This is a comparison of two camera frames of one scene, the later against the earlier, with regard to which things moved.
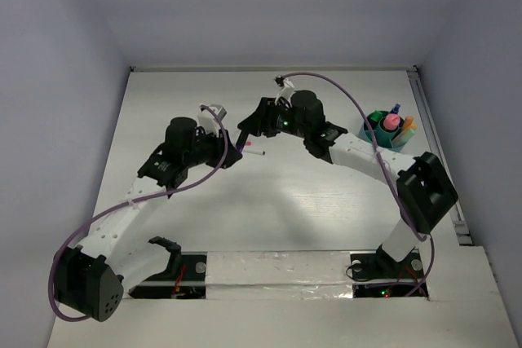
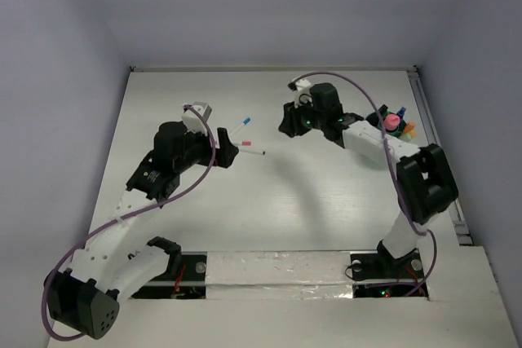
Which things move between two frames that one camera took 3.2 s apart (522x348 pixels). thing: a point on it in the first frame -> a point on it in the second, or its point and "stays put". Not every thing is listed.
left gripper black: (218, 141) stays put
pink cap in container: (391, 121) stays put
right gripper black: (262, 119) -> (291, 123)
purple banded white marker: (254, 152) stays put
